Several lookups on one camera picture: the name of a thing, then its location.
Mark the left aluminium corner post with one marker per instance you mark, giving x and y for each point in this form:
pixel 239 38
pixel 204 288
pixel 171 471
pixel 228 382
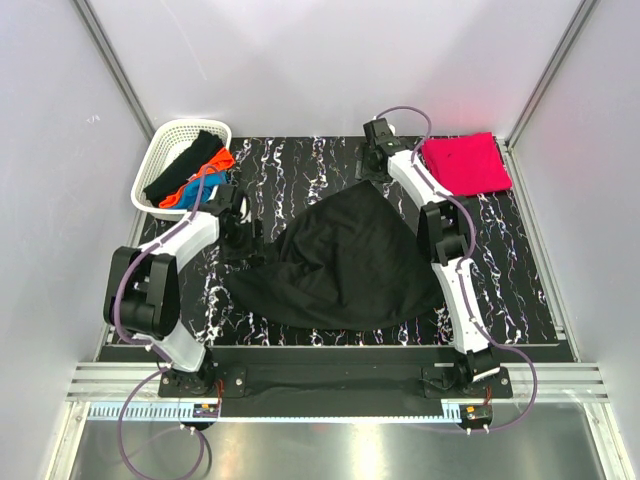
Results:
pixel 91 22

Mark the aluminium frame rail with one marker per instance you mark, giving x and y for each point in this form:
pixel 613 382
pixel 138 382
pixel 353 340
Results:
pixel 546 382

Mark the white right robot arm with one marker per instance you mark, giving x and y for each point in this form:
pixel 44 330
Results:
pixel 446 236

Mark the aluminium corner post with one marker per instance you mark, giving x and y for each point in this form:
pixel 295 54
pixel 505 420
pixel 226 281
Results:
pixel 91 22
pixel 570 36

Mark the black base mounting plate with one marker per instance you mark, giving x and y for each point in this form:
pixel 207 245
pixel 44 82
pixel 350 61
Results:
pixel 347 406

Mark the right aluminium corner post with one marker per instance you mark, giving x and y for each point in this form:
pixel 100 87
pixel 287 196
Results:
pixel 570 36

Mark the blue t shirt in basket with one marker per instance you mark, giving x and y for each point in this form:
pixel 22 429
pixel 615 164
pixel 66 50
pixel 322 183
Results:
pixel 187 196

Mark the black t shirt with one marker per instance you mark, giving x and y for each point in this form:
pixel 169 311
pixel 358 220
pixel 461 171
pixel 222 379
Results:
pixel 201 150
pixel 347 262

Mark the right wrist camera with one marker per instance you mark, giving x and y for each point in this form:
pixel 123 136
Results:
pixel 379 136

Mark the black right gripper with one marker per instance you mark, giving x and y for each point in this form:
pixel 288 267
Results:
pixel 376 177

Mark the black t shirt in basket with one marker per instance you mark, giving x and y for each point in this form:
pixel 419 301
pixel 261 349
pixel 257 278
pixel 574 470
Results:
pixel 201 150

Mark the orange t shirt in basket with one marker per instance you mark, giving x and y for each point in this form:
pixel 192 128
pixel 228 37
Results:
pixel 222 161

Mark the folded pink t shirt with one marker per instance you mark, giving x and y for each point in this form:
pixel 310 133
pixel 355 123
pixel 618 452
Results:
pixel 467 165

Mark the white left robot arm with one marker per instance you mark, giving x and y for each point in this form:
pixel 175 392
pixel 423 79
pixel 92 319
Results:
pixel 143 300

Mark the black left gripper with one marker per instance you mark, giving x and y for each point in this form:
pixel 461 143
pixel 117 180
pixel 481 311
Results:
pixel 257 241

